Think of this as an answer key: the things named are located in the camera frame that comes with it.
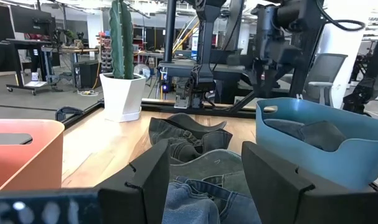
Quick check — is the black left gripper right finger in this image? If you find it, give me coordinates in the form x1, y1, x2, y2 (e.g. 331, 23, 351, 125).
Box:
241, 141, 378, 224

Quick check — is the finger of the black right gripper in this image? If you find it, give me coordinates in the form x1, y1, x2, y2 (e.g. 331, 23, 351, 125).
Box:
268, 64, 294, 95
248, 68, 272, 99

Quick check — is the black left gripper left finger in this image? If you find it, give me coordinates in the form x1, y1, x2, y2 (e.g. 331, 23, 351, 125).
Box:
97, 139, 171, 224

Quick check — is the blue denim cap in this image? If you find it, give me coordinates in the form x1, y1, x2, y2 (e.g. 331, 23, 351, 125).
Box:
162, 175, 263, 224

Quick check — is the dark grey strapback cap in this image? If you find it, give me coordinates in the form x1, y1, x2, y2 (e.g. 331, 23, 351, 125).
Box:
148, 113, 234, 163

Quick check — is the grey office chair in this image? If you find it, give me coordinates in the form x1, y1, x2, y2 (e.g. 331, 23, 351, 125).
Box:
303, 52, 349, 106

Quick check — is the blue plastic bin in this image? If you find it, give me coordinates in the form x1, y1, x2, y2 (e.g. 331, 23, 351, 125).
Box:
255, 97, 378, 191

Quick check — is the yellow diagonal pole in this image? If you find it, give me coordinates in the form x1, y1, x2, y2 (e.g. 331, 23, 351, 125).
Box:
172, 19, 201, 54

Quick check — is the white plant pot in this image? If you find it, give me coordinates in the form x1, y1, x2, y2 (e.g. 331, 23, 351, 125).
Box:
99, 72, 147, 123

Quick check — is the small round fan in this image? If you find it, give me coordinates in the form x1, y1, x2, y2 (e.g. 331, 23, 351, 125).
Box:
133, 63, 151, 80

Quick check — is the orange plastic bin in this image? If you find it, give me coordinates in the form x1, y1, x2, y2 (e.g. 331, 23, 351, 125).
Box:
0, 119, 65, 192

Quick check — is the black box cabinet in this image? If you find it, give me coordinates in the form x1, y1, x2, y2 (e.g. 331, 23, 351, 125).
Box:
77, 59, 101, 90

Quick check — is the red parts shelf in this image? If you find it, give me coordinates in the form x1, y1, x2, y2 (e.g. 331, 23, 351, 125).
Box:
96, 30, 113, 74

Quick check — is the wooden workbench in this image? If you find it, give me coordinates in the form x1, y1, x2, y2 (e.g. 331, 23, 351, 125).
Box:
41, 45, 100, 88

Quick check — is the black wheeled monitor cart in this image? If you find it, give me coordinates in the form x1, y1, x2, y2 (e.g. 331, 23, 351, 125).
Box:
5, 38, 64, 96

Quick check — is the black monitor screen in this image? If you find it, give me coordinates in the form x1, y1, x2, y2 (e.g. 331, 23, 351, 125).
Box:
9, 4, 57, 37

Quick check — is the black partition panel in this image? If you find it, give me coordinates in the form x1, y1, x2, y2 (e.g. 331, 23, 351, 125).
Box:
0, 2, 17, 74

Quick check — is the black diagonal frame strut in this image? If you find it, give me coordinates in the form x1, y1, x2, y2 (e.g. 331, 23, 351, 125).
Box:
229, 90, 263, 114

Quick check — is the black square frame post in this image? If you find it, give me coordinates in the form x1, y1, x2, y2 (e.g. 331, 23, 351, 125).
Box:
288, 18, 328, 98

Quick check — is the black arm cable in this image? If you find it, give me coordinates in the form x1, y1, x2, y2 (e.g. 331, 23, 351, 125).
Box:
314, 0, 366, 32

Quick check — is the black table edge rail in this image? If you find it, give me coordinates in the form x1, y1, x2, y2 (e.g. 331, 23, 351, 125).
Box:
139, 98, 258, 119

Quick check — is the black table side rail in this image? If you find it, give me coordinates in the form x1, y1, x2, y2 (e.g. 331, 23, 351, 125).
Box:
60, 99, 106, 130

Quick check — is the black round frame pole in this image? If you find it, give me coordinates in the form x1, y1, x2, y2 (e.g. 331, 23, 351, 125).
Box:
163, 0, 177, 63

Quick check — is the black floor cable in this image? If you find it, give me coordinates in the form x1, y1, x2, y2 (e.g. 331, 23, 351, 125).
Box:
54, 106, 85, 123

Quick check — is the yellow cable coil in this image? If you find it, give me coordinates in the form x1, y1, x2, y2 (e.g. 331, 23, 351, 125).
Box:
77, 88, 100, 97

